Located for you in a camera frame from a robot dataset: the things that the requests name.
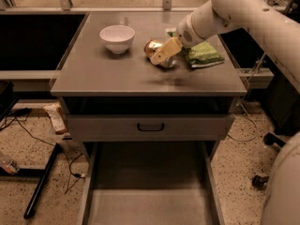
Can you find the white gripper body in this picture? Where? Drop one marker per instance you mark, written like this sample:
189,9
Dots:
185,34

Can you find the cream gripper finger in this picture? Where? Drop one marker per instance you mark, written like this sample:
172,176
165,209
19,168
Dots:
169,48

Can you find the orange soda can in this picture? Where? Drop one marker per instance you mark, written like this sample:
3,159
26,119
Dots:
151,47

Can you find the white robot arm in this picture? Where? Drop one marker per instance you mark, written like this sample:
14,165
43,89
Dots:
279,36

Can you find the grey drawer cabinet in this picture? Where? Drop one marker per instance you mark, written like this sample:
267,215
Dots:
95,81

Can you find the grey upper drawer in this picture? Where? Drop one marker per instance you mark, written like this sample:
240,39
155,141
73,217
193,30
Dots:
123,128

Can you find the open grey middle drawer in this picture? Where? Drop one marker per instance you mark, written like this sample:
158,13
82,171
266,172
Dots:
150,183

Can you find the green chip bag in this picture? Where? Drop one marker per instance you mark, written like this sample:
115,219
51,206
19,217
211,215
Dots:
202,55

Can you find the white ceramic bowl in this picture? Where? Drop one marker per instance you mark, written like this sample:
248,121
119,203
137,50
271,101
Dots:
117,38

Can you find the snack package on floor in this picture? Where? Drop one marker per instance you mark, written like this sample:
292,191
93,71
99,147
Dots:
56,118

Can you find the black office chair base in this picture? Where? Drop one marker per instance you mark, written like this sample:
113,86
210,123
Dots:
272,145

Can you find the black metal stand leg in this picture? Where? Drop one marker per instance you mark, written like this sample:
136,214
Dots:
30,209

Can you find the clear plastic bottle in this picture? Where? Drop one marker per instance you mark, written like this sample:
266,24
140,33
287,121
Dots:
8,164

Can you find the black drawer handle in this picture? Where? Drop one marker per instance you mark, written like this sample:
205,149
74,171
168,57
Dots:
150,127

